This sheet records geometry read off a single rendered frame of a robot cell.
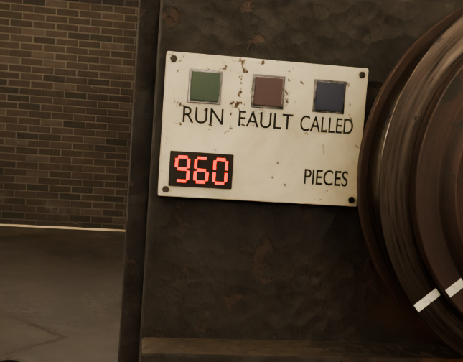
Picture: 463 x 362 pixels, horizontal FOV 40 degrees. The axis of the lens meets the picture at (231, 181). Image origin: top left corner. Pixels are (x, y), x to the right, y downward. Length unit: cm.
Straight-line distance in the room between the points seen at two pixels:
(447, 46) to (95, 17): 623
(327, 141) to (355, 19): 16
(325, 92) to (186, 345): 37
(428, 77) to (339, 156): 17
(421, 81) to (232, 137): 24
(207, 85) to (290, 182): 16
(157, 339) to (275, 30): 43
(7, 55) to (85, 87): 83
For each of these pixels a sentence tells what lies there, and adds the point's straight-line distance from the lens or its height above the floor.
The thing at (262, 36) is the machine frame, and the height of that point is 127.
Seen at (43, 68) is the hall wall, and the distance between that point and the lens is 686.
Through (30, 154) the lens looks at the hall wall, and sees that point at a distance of 687.
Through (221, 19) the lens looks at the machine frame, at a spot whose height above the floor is 129.
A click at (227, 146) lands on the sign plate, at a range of 81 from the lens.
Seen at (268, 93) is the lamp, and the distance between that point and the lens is 81.
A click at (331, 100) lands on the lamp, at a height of 119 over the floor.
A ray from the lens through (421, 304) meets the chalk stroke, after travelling 76.
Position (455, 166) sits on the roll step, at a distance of 71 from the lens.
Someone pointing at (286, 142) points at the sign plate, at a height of 114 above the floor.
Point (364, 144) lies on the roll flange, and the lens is 78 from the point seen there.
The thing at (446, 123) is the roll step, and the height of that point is 117.
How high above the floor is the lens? 115
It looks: 5 degrees down
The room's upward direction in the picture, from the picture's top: 4 degrees clockwise
